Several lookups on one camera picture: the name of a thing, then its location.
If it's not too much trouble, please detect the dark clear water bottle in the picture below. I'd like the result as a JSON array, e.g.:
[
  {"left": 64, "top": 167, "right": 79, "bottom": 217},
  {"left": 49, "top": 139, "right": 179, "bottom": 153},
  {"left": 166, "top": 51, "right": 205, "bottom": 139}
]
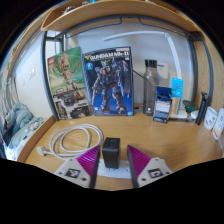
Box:
[{"left": 143, "top": 59, "right": 159, "bottom": 117}]

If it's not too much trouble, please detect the white mug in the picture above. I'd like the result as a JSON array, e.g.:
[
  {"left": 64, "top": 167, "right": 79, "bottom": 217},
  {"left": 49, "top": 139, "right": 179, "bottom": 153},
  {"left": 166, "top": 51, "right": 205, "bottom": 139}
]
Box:
[{"left": 203, "top": 106, "right": 218, "bottom": 131}]

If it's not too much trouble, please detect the dark grey metal frame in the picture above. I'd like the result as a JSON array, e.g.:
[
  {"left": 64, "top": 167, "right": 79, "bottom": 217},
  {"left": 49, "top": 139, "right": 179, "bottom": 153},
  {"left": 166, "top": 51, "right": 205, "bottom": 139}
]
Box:
[{"left": 40, "top": 14, "right": 214, "bottom": 121}]

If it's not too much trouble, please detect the white wall switch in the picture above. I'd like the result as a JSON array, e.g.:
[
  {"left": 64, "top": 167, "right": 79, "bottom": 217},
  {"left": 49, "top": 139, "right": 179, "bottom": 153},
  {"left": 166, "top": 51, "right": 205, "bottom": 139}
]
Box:
[{"left": 28, "top": 68, "right": 37, "bottom": 80}]

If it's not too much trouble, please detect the green tree figure toy box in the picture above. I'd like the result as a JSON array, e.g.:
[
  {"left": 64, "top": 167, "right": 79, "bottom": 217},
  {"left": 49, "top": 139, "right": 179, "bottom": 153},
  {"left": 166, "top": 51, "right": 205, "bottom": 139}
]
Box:
[{"left": 47, "top": 46, "right": 94, "bottom": 121}]

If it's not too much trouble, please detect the blue robot model kit box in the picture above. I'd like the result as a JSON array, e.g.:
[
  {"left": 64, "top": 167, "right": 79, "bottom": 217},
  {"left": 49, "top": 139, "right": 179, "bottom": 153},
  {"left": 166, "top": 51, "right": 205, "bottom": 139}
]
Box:
[{"left": 81, "top": 46, "right": 135, "bottom": 117}]

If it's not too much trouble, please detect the white power strip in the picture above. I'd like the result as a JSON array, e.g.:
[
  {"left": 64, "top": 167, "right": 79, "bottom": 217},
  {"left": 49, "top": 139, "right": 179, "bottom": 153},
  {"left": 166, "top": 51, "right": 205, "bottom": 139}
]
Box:
[{"left": 96, "top": 159, "right": 132, "bottom": 179}]

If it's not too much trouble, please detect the black electric shaver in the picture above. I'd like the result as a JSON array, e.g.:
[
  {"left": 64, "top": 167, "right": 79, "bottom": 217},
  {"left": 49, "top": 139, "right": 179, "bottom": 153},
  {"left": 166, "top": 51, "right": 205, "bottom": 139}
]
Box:
[{"left": 195, "top": 91, "right": 211, "bottom": 126}]

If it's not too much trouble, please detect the white red-capped lotion bottle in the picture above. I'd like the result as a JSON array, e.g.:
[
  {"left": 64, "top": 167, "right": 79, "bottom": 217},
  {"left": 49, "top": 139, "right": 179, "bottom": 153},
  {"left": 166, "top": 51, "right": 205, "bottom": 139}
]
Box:
[{"left": 211, "top": 105, "right": 224, "bottom": 141}]

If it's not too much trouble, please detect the tall blue orange carton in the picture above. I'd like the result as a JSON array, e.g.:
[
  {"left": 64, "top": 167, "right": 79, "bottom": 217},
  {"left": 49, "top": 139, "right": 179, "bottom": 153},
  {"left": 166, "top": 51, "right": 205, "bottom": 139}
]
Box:
[{"left": 170, "top": 77, "right": 184, "bottom": 116}]

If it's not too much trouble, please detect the black charger block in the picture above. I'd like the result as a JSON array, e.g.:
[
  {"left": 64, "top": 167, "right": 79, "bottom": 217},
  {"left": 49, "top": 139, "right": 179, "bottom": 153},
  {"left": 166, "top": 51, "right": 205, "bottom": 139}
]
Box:
[{"left": 101, "top": 137, "right": 121, "bottom": 169}]

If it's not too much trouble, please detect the white coiled cable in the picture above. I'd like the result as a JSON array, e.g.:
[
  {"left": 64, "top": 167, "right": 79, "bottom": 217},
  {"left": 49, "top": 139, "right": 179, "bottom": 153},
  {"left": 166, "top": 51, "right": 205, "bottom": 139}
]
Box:
[{"left": 35, "top": 123, "right": 105, "bottom": 161}]

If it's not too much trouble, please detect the small blue carton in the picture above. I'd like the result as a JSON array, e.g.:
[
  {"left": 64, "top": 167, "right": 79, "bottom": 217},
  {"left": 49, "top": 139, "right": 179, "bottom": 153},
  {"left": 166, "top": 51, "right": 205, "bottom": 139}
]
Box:
[{"left": 152, "top": 86, "right": 173, "bottom": 124}]

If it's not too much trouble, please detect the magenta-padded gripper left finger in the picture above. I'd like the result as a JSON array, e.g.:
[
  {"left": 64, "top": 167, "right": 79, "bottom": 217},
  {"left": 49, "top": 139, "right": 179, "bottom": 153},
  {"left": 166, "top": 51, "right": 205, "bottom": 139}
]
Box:
[{"left": 54, "top": 144, "right": 102, "bottom": 190}]

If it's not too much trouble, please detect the clear plastic small box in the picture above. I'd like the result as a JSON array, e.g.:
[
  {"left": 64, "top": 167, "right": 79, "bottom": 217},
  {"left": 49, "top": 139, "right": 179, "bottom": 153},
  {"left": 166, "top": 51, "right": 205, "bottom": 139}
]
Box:
[{"left": 215, "top": 133, "right": 224, "bottom": 154}]

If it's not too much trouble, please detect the white desk lamp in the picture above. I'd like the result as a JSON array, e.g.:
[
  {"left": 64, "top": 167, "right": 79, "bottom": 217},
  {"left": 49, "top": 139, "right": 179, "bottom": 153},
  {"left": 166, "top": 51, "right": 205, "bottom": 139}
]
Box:
[{"left": 102, "top": 30, "right": 195, "bottom": 123}]

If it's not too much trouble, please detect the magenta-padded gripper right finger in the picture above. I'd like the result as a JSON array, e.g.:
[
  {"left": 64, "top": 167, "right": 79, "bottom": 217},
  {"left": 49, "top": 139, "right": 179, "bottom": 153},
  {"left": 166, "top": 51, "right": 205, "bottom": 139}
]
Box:
[{"left": 126, "top": 144, "right": 174, "bottom": 189}]

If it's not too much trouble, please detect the white wall box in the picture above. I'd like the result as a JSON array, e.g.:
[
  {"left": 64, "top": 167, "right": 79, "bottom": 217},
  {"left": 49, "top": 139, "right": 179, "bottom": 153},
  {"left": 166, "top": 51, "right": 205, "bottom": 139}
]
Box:
[{"left": 156, "top": 62, "right": 170, "bottom": 88}]

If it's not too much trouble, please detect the long wooden wall shelf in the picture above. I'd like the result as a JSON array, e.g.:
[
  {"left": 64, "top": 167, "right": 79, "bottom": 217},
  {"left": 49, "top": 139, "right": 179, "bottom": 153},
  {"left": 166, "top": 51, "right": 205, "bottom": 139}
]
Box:
[{"left": 6, "top": 16, "right": 51, "bottom": 79}]

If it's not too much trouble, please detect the green round container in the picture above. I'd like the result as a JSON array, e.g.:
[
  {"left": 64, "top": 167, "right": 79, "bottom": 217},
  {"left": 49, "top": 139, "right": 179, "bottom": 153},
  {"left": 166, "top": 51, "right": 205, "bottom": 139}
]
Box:
[{"left": 182, "top": 99, "right": 198, "bottom": 114}]

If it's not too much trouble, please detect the wooden shelf unit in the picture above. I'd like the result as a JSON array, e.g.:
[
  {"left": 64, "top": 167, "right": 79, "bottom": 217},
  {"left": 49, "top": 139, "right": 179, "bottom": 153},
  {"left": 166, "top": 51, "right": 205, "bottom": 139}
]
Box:
[{"left": 40, "top": 0, "right": 203, "bottom": 34}]

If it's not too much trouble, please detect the blue grey bedding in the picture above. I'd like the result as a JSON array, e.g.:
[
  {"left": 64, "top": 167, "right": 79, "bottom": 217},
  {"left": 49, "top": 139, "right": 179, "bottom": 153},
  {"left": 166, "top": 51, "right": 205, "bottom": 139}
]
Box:
[{"left": 0, "top": 101, "right": 46, "bottom": 151}]

